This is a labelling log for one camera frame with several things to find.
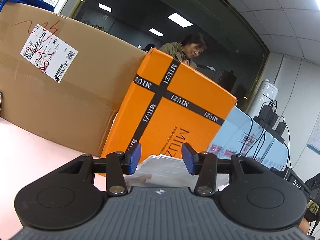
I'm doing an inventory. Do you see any white plastic storage box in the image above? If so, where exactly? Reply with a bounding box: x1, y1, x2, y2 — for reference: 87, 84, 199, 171
123, 154, 231, 192

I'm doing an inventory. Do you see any large light blue carton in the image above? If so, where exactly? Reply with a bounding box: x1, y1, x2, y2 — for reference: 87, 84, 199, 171
207, 107, 274, 159

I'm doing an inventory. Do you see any black charger adapter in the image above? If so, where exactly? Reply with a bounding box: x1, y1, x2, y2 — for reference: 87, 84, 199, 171
275, 121, 286, 135

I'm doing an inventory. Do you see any black power strip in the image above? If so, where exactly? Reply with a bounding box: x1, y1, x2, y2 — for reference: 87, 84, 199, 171
253, 116, 285, 144

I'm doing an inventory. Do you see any white water dispenser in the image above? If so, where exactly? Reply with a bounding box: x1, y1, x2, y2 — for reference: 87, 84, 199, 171
247, 79, 279, 120

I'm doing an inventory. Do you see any small photo card pack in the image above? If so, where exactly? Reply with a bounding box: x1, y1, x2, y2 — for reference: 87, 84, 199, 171
0, 92, 3, 113

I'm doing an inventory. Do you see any brown cardboard box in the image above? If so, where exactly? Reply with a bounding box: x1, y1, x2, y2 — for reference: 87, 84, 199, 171
1, 2, 145, 156

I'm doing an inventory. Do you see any orange MIUZI box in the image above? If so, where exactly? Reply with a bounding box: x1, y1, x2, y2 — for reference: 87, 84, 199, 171
101, 49, 237, 160

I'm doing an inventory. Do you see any woman in olive jacket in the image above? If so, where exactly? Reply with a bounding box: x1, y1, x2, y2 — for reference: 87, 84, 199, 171
159, 33, 207, 69

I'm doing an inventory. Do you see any black charging cable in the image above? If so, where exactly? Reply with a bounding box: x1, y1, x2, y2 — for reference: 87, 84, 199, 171
237, 112, 266, 158

